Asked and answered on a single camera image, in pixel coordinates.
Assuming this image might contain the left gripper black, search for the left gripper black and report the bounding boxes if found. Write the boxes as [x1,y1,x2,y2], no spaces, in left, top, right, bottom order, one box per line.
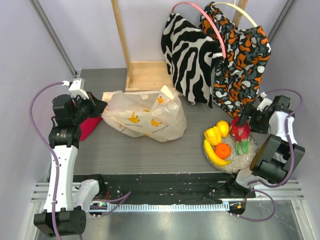
[71,91,107,125]

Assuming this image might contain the fake red dragon fruit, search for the fake red dragon fruit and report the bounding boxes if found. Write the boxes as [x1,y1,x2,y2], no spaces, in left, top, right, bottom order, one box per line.
[229,116,251,156]

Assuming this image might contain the fake yellow lemon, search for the fake yellow lemon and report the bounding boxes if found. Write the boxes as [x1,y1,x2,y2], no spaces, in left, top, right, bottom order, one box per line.
[216,120,230,138]

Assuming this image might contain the fake yellow bell pepper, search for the fake yellow bell pepper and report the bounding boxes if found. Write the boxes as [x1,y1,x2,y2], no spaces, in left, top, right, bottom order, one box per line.
[204,126,222,146]

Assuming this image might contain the fake orange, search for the fake orange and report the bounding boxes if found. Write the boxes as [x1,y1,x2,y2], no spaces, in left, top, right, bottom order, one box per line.
[214,143,232,159]

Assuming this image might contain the fake yellow banana bunch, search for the fake yellow banana bunch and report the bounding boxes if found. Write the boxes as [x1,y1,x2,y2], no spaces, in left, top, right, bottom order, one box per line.
[203,139,232,167]

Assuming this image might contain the banana print plastic bag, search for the banana print plastic bag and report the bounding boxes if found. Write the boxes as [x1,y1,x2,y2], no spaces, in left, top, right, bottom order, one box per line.
[102,85,187,142]

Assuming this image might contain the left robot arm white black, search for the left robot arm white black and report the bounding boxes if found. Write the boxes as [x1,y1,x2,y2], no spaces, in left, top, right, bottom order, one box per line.
[33,91,108,238]

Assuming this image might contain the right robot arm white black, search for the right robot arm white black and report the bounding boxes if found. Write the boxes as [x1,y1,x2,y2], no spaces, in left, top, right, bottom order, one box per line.
[225,92,305,198]

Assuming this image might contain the red cloth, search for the red cloth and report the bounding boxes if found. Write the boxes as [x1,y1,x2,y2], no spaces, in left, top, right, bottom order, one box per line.
[79,116,102,141]

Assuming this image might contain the orange camouflage garment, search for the orange camouflage garment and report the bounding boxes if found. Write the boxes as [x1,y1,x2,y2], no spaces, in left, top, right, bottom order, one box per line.
[203,1,271,118]

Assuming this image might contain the speckled silver plate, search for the speckled silver plate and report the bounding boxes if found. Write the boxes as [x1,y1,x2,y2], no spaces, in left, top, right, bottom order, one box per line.
[202,133,258,174]

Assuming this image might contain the wooden clothes rack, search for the wooden clothes rack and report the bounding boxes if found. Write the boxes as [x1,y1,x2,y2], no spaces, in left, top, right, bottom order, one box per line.
[110,0,248,94]

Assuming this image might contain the black white zebra garment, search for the black white zebra garment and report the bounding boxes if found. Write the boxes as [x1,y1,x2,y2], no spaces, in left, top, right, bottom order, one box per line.
[160,13,223,108]

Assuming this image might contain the pink clothes hanger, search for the pink clothes hanger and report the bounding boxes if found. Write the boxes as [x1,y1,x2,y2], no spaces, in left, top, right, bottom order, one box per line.
[171,1,227,59]

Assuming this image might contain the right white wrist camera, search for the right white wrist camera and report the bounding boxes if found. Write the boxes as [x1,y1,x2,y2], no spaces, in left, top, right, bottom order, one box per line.
[256,92,273,112]

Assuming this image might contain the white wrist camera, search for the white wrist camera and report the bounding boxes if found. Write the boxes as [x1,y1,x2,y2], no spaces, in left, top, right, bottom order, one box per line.
[256,92,273,112]
[62,77,89,100]

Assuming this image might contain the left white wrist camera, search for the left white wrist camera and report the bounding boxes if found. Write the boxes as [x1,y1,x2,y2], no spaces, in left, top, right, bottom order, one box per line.
[62,77,89,100]

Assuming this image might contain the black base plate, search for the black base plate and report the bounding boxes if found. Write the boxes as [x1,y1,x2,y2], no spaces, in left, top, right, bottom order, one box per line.
[72,172,257,205]

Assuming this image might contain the white cable duct strip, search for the white cable duct strip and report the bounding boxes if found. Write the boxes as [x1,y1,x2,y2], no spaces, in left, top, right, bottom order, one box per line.
[114,201,230,213]

